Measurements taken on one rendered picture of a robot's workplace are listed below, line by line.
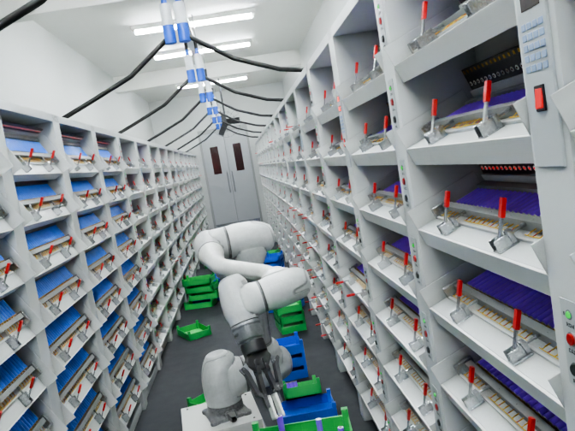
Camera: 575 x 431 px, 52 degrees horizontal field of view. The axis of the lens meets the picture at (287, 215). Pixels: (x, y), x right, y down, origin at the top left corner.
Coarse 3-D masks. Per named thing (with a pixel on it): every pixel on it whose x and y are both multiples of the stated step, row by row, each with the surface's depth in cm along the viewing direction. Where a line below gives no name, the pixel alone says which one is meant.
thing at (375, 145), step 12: (384, 120) 165; (372, 132) 210; (384, 132) 166; (348, 144) 210; (360, 144) 210; (372, 144) 192; (384, 144) 165; (360, 156) 196; (372, 156) 179; (384, 156) 165
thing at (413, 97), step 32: (384, 0) 137; (416, 0) 138; (448, 0) 139; (384, 64) 147; (448, 64) 140; (416, 96) 140; (448, 96) 141; (416, 192) 142; (448, 256) 144; (416, 288) 153; (448, 352) 146; (448, 416) 147
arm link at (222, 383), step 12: (204, 360) 253; (216, 360) 247; (228, 360) 249; (240, 360) 253; (204, 372) 249; (216, 372) 246; (228, 372) 247; (204, 384) 249; (216, 384) 246; (228, 384) 247; (240, 384) 249; (216, 396) 246; (228, 396) 247; (240, 396) 254; (216, 408) 248
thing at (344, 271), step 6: (348, 264) 285; (354, 264) 284; (360, 264) 285; (342, 270) 285; (348, 270) 285; (342, 276) 285; (348, 276) 282; (348, 282) 273; (354, 288) 259; (360, 288) 254; (360, 300) 249; (366, 300) 225; (366, 306) 235
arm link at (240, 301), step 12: (228, 276) 182; (240, 276) 183; (228, 288) 179; (240, 288) 180; (252, 288) 180; (228, 300) 178; (240, 300) 178; (252, 300) 178; (264, 300) 179; (228, 312) 178; (240, 312) 177; (252, 312) 178; (264, 312) 183
